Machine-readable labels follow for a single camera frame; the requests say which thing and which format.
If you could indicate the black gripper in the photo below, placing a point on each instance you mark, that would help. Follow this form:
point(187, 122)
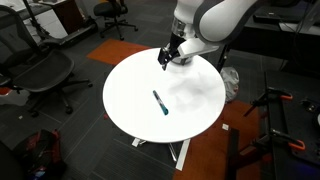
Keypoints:
point(174, 45)

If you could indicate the teal whiteboard marker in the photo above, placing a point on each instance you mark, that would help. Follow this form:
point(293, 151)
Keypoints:
point(160, 103)

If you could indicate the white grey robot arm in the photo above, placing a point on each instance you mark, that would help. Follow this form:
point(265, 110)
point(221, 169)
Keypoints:
point(216, 20)

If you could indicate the white round bowl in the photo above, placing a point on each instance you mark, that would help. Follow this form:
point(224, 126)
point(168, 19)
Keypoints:
point(182, 61)

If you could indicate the black robot stand pole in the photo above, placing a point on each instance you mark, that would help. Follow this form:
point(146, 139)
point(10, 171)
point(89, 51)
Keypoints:
point(222, 60)

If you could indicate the white plastic bag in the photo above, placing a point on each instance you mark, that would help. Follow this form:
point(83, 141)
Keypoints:
point(230, 83)

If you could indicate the black swivel office chair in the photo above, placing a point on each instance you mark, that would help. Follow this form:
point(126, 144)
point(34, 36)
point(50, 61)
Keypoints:
point(108, 9)

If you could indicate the small white paper tag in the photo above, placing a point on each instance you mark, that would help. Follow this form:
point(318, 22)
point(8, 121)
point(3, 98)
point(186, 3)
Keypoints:
point(225, 126)

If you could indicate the black electric scooter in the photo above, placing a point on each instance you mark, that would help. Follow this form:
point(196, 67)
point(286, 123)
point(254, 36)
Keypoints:
point(70, 37)

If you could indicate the white table base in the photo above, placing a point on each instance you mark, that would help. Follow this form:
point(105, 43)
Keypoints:
point(183, 155)

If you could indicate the black office desk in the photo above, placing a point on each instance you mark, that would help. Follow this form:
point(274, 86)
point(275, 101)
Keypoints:
point(266, 40)

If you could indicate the dark brown cabinet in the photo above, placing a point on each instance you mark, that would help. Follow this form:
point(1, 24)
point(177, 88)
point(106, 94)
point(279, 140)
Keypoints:
point(68, 15)

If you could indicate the black upright beam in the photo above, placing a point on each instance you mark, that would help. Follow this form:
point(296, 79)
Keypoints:
point(232, 153)

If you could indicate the black keyboard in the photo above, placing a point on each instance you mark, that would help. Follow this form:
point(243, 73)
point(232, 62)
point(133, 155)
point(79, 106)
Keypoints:
point(275, 18)

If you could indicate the white low cabinet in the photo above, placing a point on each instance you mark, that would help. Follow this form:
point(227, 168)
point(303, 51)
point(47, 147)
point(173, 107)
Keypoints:
point(50, 23)

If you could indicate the black mesh office chair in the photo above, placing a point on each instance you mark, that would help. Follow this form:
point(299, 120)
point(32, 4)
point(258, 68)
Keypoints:
point(43, 71)

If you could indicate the black work table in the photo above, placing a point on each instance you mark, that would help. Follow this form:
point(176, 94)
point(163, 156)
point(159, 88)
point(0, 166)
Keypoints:
point(286, 113)

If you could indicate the red black tool bag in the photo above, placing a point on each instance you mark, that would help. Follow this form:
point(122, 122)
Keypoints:
point(41, 153)

